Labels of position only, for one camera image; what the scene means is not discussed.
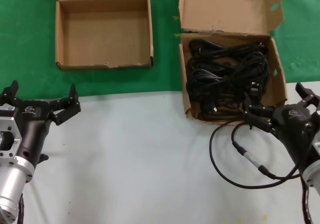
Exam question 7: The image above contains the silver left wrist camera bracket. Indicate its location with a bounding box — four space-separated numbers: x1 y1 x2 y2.
0 105 25 165

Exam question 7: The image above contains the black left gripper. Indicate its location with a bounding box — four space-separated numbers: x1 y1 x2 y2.
0 81 82 169

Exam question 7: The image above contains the braided right arm cable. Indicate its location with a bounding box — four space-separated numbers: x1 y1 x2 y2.
299 178 316 224

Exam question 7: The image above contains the torn open cardboard box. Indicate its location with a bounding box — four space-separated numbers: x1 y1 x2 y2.
178 0 289 126

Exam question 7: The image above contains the braided arm cable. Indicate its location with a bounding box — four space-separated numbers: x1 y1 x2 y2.
14 191 26 224
299 178 316 224

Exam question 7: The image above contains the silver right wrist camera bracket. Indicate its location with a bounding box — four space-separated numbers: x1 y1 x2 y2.
310 108 320 157

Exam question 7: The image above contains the braided left arm cable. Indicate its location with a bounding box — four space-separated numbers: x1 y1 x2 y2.
14 191 26 224

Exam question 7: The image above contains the black cable with silver connector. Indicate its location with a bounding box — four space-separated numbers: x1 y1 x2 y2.
209 120 305 191

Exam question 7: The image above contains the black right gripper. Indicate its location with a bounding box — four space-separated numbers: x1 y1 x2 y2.
243 82 320 174

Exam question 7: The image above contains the shallow open cardboard box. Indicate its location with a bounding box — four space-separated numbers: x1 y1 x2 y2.
42 0 157 72

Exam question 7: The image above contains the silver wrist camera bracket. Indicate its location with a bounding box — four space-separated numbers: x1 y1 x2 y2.
310 108 320 157
0 105 25 165

